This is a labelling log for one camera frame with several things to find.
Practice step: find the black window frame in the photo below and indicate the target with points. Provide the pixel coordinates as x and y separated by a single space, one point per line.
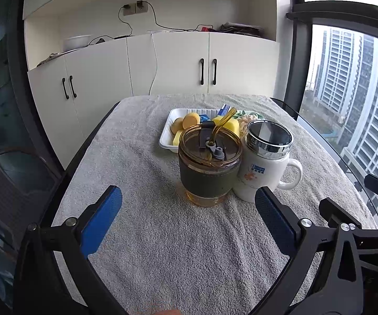
293 55

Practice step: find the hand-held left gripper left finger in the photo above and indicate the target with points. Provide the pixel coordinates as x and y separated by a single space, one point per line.
102 218

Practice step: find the green scrunchie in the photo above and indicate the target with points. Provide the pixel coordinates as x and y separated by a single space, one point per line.
256 115

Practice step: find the high-rise buildings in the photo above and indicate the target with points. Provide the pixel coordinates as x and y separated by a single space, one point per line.
339 72

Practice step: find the grey towel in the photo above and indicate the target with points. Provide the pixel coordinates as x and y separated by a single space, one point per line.
143 203

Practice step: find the white plastic tray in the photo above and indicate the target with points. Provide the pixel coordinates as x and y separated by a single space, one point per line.
167 141

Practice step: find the white bowl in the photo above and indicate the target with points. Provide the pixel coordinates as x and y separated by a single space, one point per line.
77 42

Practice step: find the white wall socket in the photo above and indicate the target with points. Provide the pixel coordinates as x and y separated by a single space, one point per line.
129 9
141 7

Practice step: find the cream spiral scrunchie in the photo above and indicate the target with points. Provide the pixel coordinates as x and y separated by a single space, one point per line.
246 123

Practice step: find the white cabinet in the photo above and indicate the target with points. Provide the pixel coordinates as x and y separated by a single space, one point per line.
175 65

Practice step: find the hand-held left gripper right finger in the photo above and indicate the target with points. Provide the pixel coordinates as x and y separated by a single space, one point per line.
274 220

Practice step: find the white mug with chrome lid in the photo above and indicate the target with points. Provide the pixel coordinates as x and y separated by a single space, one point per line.
261 177

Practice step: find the rectangular yellow sponge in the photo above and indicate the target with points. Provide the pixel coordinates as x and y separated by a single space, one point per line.
230 128

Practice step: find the wedge-shaped yellow sponge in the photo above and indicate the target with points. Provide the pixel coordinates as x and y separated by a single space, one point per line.
177 139

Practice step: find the blue tissue packet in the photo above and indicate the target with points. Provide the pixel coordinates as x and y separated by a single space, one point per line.
204 118
228 110

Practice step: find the dark chair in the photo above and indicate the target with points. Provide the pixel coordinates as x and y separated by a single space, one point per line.
15 197

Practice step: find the amber glass cup with straw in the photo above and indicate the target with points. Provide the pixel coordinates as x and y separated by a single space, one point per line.
208 177

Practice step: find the person's left hand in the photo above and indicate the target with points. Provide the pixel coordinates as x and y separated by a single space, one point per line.
169 312

